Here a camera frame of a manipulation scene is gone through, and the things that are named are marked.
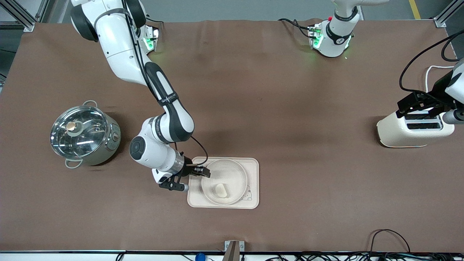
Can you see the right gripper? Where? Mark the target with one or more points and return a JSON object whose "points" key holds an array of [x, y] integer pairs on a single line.
{"points": [[188, 167]]}

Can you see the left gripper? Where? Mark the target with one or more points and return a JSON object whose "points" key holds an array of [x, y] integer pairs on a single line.
{"points": [[439, 88]]}

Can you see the white steamed bun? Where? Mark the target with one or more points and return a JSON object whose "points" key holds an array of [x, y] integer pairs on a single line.
{"points": [[222, 191]]}

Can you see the cream round bowl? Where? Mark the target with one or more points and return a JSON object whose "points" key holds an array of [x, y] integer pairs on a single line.
{"points": [[232, 174]]}

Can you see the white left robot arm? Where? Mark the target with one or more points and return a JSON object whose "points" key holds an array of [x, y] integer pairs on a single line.
{"points": [[335, 36]]}

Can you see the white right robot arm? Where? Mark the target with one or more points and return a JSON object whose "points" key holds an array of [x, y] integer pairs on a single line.
{"points": [[119, 43]]}

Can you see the white two-slot toaster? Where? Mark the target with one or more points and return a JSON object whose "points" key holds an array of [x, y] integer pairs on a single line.
{"points": [[398, 134]]}

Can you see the beige rabbit print tray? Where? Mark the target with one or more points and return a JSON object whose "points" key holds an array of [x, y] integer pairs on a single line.
{"points": [[253, 170]]}

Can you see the blue round object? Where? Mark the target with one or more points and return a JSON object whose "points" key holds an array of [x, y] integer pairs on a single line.
{"points": [[200, 257]]}

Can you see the stainless steel pot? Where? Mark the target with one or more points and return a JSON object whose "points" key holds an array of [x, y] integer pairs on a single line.
{"points": [[108, 148]]}

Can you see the brown table cover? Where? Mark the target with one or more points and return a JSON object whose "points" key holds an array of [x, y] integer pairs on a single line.
{"points": [[290, 108]]}

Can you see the glass pot lid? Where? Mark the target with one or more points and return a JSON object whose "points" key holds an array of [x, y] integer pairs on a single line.
{"points": [[87, 141]]}

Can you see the base connector box green light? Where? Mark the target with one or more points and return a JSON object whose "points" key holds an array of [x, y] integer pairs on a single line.
{"points": [[314, 36], [150, 41]]}

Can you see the metal table edge bracket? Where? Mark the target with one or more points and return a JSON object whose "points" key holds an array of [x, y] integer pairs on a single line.
{"points": [[233, 250]]}

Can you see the aluminium frame post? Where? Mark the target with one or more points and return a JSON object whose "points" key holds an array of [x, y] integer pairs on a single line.
{"points": [[21, 16], [444, 16]]}

